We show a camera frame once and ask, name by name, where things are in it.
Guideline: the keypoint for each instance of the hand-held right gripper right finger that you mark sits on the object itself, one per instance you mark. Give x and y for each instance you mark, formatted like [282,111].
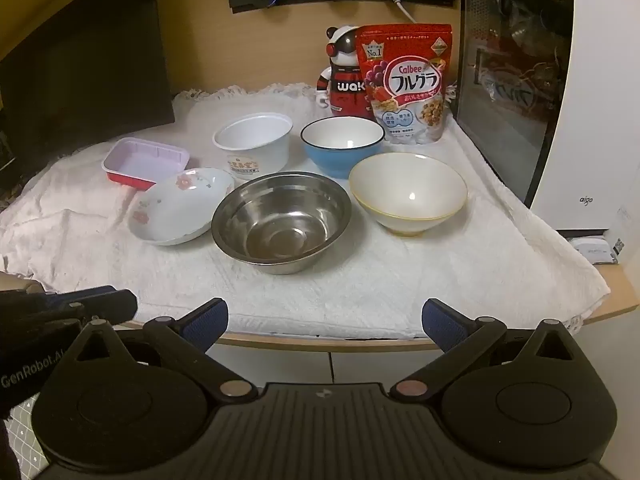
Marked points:
[442,327]

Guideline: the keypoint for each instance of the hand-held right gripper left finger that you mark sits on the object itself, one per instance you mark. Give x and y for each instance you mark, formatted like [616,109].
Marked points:
[205,327]

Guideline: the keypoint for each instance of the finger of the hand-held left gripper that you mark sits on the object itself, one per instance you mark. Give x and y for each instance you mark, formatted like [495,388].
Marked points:
[112,307]
[85,294]

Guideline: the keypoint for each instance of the white floral plate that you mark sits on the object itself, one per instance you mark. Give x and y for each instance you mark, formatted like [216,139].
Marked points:
[170,210]

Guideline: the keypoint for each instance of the stainless steel bowl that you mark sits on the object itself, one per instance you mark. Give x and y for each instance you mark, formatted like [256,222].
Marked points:
[280,230]

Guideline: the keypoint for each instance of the white yellow-rimmed ceramic bowl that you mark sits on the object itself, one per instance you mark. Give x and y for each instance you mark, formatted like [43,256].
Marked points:
[405,195]

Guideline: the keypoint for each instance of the red rectangular plastic tray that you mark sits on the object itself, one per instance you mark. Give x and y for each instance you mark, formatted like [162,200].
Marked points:
[140,160]

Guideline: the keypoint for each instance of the white plastic bowl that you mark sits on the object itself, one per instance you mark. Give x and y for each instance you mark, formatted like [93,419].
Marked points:
[260,152]

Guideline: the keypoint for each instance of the blue ceramic bowl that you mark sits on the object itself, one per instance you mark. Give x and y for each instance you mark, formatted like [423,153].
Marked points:
[340,160]

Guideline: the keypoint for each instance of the white fringed cloth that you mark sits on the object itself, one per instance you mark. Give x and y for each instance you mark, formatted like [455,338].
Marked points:
[450,270]

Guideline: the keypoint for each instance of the small white device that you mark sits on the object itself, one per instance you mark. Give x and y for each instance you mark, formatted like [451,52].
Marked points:
[592,250]

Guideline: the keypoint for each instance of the black monitor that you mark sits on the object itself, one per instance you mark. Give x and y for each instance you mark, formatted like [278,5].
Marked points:
[85,70]

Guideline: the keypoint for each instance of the red cereal bag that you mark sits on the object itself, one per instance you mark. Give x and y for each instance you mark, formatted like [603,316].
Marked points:
[405,85]

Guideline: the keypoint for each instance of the red black bear figurine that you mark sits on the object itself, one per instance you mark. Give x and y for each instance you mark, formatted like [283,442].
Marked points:
[345,90]

